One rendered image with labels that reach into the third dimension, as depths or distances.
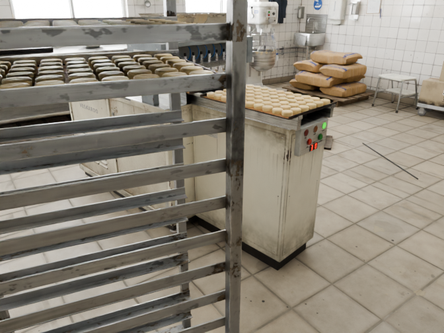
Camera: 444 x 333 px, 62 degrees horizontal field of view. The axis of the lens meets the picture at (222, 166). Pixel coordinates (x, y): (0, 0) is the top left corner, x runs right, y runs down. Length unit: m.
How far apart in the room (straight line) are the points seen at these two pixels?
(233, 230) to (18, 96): 0.50
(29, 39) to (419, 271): 2.19
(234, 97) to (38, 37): 0.34
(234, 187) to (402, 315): 1.46
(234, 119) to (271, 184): 1.18
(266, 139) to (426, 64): 4.44
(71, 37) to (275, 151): 1.31
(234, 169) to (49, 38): 0.41
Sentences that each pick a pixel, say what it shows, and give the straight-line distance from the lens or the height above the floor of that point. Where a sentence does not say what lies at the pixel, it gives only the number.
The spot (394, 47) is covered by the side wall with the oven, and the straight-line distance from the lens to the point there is 6.28.
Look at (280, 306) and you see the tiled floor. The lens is 1.97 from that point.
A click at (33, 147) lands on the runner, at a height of 1.15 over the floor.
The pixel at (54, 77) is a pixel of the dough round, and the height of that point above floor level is 1.24.
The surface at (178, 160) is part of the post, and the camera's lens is 1.22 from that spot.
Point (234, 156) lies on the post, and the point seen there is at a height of 1.08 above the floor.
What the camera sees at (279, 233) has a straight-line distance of 1.99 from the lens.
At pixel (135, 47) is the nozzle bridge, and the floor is 1.14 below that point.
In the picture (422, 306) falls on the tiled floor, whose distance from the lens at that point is 2.19.
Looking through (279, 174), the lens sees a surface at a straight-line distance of 1.84.
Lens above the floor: 1.37
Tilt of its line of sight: 24 degrees down
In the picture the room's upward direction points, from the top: straight up
